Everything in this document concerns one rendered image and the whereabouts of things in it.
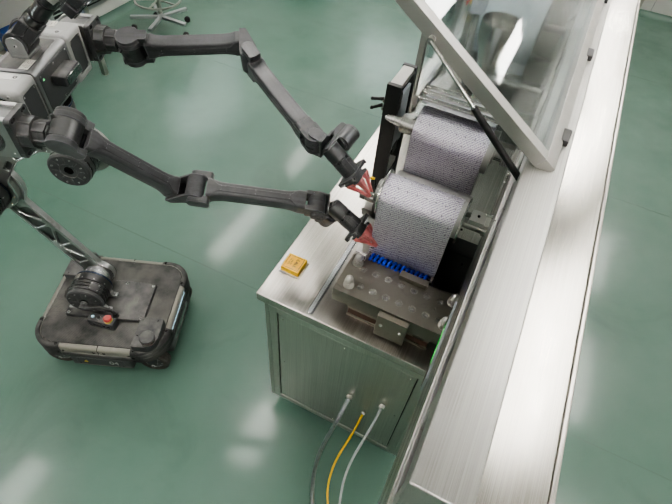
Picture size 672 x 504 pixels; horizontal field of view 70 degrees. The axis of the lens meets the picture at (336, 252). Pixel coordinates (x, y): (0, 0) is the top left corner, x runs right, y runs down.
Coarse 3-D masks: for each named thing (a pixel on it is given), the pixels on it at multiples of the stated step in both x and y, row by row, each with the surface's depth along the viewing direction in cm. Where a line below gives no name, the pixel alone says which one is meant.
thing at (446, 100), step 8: (424, 88) 153; (432, 88) 153; (440, 88) 153; (416, 96) 149; (424, 96) 149; (432, 96) 153; (440, 96) 150; (448, 96) 150; (456, 96) 152; (416, 104) 151; (432, 104) 150; (440, 104) 148; (448, 104) 147; (456, 104) 151; (464, 104) 148; (480, 104) 150; (456, 112) 148; (464, 112) 146; (488, 112) 147; (488, 120) 145
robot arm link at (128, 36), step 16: (128, 32) 153; (144, 32) 154; (240, 32) 157; (128, 48) 153; (160, 48) 156; (176, 48) 156; (192, 48) 157; (208, 48) 157; (224, 48) 158; (240, 48) 155; (128, 64) 160; (144, 64) 161
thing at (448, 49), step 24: (408, 0) 88; (600, 0) 151; (432, 24) 89; (456, 48) 90; (456, 72) 93; (480, 72) 93; (576, 72) 121; (480, 96) 94; (576, 96) 116; (480, 120) 96; (504, 120) 95; (528, 144) 97; (552, 144) 101; (552, 168) 98
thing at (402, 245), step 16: (384, 224) 151; (384, 240) 157; (400, 240) 153; (416, 240) 150; (432, 240) 147; (384, 256) 162; (400, 256) 159; (416, 256) 155; (432, 256) 152; (432, 272) 157
